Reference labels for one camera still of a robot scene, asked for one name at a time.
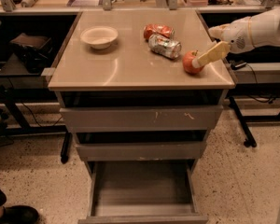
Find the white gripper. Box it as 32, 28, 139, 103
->
192, 17, 255, 68

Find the red apple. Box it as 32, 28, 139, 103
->
182, 50, 203, 75

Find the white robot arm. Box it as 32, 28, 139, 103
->
191, 8, 280, 70

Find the top drawer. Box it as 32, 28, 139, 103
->
60, 105, 222, 133

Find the grey drawer cabinet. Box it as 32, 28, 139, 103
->
47, 9, 236, 224

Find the middle drawer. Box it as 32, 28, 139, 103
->
76, 141, 206, 161

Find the open bottom drawer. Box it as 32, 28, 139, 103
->
78, 161, 208, 224

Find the small black device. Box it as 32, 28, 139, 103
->
231, 61, 246, 70

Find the crushed orange soda can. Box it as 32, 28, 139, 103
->
143, 23, 175, 40

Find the crushed silver soda can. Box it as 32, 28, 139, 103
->
148, 34, 182, 60

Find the white bowl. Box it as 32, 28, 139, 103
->
80, 26, 119, 49

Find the black box under bench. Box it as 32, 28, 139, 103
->
9, 33, 53, 73

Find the black shoe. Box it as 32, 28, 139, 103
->
0, 205, 39, 224

